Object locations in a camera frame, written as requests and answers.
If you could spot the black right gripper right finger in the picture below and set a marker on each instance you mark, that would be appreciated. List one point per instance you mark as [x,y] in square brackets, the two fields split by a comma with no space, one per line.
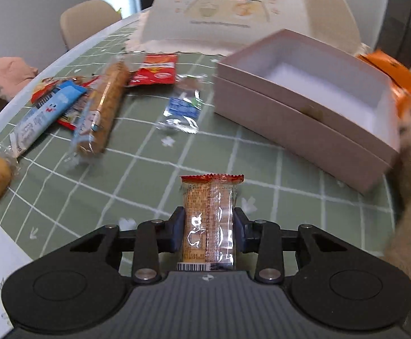
[263,238]

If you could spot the orange wafer snack packet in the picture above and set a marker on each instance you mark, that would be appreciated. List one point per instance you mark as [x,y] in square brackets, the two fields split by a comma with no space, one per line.
[208,241]

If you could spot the pink cloth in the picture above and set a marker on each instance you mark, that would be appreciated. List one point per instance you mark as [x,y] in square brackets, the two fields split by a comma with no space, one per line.
[15,74]

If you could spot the pink open gift box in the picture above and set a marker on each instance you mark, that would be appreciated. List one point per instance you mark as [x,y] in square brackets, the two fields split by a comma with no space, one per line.
[316,101]

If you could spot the clear blue-label candy wrapper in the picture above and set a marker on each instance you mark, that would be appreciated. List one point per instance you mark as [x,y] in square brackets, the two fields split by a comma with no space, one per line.
[184,106]

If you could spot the green grid tablecloth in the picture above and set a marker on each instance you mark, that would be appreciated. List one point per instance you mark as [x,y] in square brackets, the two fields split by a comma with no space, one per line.
[68,228]

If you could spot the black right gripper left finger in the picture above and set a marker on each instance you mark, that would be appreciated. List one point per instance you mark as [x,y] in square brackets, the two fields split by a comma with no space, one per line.
[152,238]

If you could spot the red snack packet under bars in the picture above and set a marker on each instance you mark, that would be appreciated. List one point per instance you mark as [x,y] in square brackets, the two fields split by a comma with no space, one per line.
[48,86]

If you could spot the long biscuit roll pack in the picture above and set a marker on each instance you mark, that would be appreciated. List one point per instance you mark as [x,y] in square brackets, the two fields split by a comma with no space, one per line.
[97,118]

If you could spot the beige chair left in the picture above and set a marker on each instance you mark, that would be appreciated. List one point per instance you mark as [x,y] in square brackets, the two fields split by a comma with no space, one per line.
[83,20]

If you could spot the white mesh food cover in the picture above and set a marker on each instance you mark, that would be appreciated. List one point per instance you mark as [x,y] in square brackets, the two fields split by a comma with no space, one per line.
[221,27]

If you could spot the blue white snack bar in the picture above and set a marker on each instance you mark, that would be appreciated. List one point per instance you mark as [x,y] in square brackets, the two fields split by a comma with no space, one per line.
[46,110]

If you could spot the orange snack bag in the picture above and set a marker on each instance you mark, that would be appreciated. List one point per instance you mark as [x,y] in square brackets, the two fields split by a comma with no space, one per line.
[399,75]

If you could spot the red snack packet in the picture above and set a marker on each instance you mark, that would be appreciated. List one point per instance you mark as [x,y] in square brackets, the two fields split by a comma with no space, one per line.
[156,69]
[48,86]

